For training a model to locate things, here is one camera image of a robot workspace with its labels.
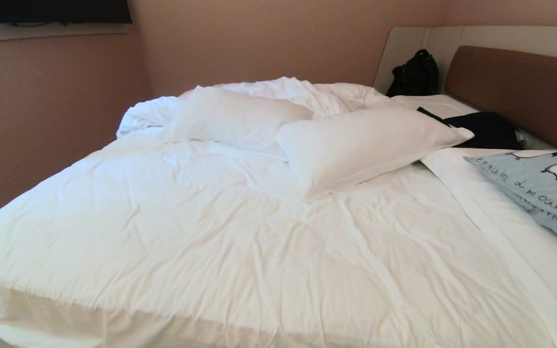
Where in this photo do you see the white duvet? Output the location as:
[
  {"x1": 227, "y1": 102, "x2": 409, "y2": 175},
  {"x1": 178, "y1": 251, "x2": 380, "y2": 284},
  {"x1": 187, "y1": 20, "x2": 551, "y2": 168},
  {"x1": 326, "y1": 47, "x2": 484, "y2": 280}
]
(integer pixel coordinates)
[{"x1": 0, "y1": 76, "x2": 557, "y2": 348}]

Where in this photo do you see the black wall television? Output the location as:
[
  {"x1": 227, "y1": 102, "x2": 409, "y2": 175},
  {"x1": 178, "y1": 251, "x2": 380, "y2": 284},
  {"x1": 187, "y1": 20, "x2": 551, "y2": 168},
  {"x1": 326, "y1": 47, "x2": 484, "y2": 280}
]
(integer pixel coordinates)
[{"x1": 0, "y1": 0, "x2": 132, "y2": 25}]

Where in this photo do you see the blue penguin pillow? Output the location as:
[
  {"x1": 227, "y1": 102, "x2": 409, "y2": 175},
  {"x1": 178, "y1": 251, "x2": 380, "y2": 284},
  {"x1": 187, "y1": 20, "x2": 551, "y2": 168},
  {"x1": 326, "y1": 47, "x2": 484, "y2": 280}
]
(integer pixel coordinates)
[{"x1": 464, "y1": 149, "x2": 557, "y2": 256}]

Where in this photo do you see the black garment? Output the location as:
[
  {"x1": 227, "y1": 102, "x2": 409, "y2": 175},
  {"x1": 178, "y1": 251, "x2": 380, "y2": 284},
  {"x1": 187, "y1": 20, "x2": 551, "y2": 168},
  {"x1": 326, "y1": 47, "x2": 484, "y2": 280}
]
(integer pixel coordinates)
[{"x1": 417, "y1": 107, "x2": 526, "y2": 150}]

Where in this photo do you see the black backpack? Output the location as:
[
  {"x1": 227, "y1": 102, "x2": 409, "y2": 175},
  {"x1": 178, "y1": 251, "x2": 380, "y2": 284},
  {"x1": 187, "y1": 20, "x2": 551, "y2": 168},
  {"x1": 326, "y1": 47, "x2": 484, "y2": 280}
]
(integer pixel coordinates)
[{"x1": 386, "y1": 49, "x2": 440, "y2": 98}]

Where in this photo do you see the brown wooden headboard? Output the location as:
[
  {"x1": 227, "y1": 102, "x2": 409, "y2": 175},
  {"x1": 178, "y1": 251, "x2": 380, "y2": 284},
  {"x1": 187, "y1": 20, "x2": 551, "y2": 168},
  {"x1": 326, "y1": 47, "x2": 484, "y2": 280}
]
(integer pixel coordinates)
[{"x1": 444, "y1": 45, "x2": 557, "y2": 151}]

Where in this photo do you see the white bed sheet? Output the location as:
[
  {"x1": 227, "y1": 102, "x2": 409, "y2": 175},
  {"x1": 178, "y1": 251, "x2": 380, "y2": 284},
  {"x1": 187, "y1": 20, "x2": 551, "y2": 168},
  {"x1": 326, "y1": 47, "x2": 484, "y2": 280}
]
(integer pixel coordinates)
[{"x1": 390, "y1": 94, "x2": 557, "y2": 348}]

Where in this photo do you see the white pillow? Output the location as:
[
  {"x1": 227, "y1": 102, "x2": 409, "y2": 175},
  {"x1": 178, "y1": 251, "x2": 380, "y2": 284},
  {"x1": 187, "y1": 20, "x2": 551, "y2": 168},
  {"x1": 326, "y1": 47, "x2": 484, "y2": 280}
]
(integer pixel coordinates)
[
  {"x1": 172, "y1": 86, "x2": 314, "y2": 161},
  {"x1": 276, "y1": 105, "x2": 475, "y2": 203}
]

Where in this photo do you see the white headboard panel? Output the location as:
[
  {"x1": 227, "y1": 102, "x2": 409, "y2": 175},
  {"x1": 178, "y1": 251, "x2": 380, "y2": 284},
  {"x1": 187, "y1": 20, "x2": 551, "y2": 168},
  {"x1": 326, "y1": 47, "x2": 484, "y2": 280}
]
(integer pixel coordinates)
[{"x1": 372, "y1": 25, "x2": 557, "y2": 96}]

